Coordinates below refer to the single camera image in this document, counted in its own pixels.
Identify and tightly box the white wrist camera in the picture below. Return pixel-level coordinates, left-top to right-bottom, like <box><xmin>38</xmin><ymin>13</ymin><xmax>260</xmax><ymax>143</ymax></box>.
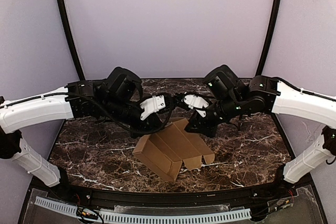
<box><xmin>174</xmin><ymin>93</ymin><xmax>210</xmax><ymax>118</ymax></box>
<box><xmin>140</xmin><ymin>95</ymin><xmax>167</xmax><ymax>121</ymax></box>

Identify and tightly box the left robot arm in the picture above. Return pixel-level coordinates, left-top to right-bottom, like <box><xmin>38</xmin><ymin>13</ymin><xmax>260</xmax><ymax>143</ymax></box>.
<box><xmin>1</xmin><ymin>67</ymin><xmax>173</xmax><ymax>188</ymax></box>

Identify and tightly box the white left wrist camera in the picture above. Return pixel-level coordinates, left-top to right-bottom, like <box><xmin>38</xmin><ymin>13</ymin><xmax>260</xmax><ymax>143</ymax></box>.
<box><xmin>140</xmin><ymin>95</ymin><xmax>167</xmax><ymax>121</ymax></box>

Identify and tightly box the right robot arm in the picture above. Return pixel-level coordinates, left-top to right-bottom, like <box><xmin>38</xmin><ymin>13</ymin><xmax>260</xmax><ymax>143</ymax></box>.
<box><xmin>181</xmin><ymin>65</ymin><xmax>335</xmax><ymax>184</ymax></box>

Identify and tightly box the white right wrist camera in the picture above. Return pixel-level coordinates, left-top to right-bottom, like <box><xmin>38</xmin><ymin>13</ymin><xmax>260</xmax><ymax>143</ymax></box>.
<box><xmin>174</xmin><ymin>93</ymin><xmax>210</xmax><ymax>118</ymax></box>

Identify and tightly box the brown cardboard box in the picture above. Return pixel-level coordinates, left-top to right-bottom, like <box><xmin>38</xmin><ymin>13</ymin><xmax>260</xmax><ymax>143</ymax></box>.
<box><xmin>132</xmin><ymin>118</ymin><xmax>215</xmax><ymax>182</ymax></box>

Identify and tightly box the black right frame post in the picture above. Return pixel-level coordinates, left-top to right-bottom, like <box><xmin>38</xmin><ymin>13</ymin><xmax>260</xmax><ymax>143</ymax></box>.
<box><xmin>255</xmin><ymin>0</ymin><xmax>281</xmax><ymax>76</ymax></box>

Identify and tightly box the black front table rail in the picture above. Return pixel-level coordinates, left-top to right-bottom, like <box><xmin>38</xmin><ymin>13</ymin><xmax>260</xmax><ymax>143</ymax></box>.
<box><xmin>31</xmin><ymin>175</ymin><xmax>300</xmax><ymax>209</ymax></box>

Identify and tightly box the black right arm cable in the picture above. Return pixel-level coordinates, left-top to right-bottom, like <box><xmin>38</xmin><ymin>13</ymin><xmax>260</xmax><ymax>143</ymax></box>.
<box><xmin>228</xmin><ymin>113</ymin><xmax>250</xmax><ymax>131</ymax></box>

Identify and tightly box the black left frame post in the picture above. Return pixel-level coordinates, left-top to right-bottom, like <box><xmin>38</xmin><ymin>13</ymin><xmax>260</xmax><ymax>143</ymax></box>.
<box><xmin>57</xmin><ymin>0</ymin><xmax>85</xmax><ymax>80</ymax></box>

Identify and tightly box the black frame post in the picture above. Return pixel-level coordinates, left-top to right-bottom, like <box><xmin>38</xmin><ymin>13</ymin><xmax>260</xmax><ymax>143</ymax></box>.
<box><xmin>57</xmin><ymin>0</ymin><xmax>85</xmax><ymax>80</ymax></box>
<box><xmin>255</xmin><ymin>0</ymin><xmax>281</xmax><ymax>76</ymax></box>

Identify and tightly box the white slotted cable duct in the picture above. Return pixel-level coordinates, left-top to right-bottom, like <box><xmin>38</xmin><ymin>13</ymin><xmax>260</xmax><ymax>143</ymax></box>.
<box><xmin>34</xmin><ymin>196</ymin><xmax>251</xmax><ymax>223</ymax></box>

